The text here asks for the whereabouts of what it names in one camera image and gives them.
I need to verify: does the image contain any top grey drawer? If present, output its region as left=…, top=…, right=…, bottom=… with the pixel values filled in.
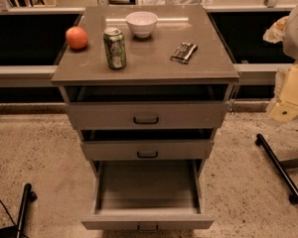
left=67, top=84, right=227, bottom=129

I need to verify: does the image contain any green soda can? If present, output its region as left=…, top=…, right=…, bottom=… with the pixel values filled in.
left=103, top=27, right=126, bottom=69

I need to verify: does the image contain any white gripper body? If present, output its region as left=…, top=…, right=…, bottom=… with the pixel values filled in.
left=275, top=61, right=298, bottom=111

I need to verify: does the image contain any bottom grey drawer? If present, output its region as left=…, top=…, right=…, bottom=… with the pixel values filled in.
left=81, top=160, right=214, bottom=232

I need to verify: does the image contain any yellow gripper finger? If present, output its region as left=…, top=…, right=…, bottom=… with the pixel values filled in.
left=262, top=16, right=288, bottom=44
left=266, top=101, right=298, bottom=123

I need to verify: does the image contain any black left base leg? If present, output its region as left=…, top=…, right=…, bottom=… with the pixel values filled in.
left=0, top=183, right=37, bottom=238

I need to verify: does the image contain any black base leg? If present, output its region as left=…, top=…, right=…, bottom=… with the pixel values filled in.
left=0, top=183, right=37, bottom=238
left=255, top=134, right=298, bottom=204

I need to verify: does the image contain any black right base leg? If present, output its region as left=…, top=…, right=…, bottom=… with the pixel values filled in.
left=255, top=134, right=298, bottom=204

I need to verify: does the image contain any dark snack bar packet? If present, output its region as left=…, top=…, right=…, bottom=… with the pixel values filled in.
left=170, top=42, right=198, bottom=64

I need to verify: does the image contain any middle grey drawer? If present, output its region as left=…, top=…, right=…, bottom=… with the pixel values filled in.
left=80, top=128, right=214, bottom=161

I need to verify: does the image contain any black cable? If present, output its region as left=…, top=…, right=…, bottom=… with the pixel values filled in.
left=0, top=189, right=18, bottom=230

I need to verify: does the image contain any grey drawer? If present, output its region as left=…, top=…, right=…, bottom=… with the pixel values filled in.
left=81, top=160, right=214, bottom=232
left=80, top=128, right=214, bottom=161
left=67, top=84, right=227, bottom=129

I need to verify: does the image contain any orange round fruit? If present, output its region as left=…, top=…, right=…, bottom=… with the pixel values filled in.
left=66, top=27, right=88, bottom=50

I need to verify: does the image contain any grey drawer cabinet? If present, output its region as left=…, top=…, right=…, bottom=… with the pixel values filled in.
left=51, top=4, right=240, bottom=177

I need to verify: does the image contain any white bowl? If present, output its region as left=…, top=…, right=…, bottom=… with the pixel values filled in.
left=126, top=11, right=158, bottom=38

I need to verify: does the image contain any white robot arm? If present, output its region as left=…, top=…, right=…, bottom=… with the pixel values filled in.
left=262, top=4, right=298, bottom=124

